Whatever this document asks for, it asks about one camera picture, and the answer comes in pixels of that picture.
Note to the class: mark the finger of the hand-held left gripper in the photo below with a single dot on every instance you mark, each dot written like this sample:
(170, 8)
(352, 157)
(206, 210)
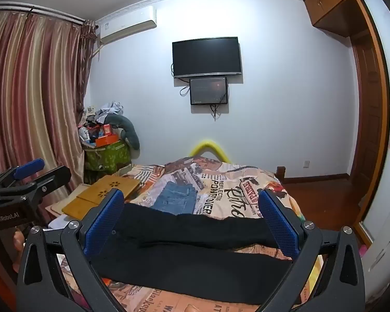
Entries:
(29, 166)
(53, 177)

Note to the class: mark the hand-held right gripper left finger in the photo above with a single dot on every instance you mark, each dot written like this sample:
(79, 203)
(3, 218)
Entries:
(104, 224)

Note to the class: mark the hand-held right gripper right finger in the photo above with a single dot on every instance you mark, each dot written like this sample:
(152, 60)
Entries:
(279, 224)

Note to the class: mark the black pants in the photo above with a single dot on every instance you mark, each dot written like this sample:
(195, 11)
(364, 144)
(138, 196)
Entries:
(188, 260)

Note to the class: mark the bamboo lap table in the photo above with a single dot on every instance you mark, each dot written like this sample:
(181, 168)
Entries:
(100, 195)

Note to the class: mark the newspaper print blanket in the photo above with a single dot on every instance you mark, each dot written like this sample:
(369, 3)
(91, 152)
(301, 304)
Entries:
(227, 195)

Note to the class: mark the striped pink beige curtain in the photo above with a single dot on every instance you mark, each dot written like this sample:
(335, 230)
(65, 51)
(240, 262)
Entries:
(29, 104)

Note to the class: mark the orange box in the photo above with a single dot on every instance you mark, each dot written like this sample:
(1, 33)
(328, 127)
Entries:
(105, 141)

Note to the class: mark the pile of clothes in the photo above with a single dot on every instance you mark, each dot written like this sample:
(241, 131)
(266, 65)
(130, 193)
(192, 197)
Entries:
(107, 109)

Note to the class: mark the pink object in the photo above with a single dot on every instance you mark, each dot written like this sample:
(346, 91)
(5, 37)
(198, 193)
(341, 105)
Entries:
(363, 251)

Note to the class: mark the grey plush toy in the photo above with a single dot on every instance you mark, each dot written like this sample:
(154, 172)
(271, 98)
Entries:
(130, 130)

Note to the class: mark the white appliance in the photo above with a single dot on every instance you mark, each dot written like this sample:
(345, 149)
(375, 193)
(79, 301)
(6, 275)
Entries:
(385, 243)

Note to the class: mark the yellow foam tube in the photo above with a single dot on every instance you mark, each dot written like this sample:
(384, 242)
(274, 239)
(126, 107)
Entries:
(208, 143)

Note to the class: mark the brown patterned curtain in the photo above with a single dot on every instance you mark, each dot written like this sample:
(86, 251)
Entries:
(86, 58)

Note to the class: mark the white air conditioner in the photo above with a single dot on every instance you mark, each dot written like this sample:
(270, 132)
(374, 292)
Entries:
(126, 26)

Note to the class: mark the wooden overhead cabinet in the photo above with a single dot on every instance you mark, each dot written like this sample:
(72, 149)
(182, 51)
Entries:
(331, 3)

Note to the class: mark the wooden bed post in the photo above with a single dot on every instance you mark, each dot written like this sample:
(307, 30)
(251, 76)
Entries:
(280, 171)

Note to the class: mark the white wall socket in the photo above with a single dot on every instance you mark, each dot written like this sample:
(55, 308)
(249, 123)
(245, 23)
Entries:
(306, 163)

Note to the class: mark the small black wall screen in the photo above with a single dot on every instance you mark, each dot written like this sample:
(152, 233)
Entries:
(209, 90)

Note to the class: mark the white curtain rail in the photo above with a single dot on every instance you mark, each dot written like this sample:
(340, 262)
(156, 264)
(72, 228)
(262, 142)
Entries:
(35, 10)

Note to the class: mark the black wall television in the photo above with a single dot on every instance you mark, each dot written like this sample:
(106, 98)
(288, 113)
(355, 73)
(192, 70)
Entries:
(206, 57)

